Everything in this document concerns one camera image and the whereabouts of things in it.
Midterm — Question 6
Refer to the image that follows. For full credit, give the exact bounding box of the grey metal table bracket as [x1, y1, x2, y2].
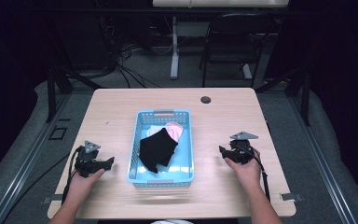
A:
[41, 194, 63, 205]

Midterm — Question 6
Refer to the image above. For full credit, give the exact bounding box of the person's left hand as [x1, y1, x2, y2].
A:
[65, 168, 106, 203]

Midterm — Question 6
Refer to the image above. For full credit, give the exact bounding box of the white sock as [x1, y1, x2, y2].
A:
[145, 124, 168, 138]

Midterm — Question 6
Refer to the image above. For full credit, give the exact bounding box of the light blue plastic basket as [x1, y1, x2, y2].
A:
[127, 108, 196, 189]

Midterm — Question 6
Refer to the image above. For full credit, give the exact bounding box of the bundle of black floor cables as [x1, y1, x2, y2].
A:
[99, 15, 162, 90]

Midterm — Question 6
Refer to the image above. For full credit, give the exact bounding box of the white desk leg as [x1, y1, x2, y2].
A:
[170, 16, 181, 80]

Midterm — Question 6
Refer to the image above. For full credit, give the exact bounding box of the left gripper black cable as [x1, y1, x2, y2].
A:
[61, 146, 85, 206]

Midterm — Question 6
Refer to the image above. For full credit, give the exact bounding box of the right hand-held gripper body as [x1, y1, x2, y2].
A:
[223, 131, 259, 165]

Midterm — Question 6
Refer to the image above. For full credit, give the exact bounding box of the pink sock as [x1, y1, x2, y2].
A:
[164, 121, 185, 143]

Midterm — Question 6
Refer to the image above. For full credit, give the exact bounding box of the person's right hand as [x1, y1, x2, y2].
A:
[224, 148, 262, 191]

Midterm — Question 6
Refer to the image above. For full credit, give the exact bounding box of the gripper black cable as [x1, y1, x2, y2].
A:
[241, 146, 271, 203]
[61, 146, 85, 206]

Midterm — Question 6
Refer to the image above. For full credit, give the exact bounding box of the black folding chair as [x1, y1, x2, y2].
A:
[199, 12, 276, 89]

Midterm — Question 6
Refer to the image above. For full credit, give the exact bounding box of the black metal stand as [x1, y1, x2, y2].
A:
[45, 66, 105, 124]
[255, 66, 311, 127]

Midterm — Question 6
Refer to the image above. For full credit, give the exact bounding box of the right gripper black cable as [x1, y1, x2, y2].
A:
[241, 146, 271, 203]

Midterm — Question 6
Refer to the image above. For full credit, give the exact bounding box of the black sock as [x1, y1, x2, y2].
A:
[139, 127, 179, 175]

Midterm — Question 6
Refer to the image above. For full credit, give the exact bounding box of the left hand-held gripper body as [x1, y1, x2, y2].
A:
[74, 140, 106, 178]

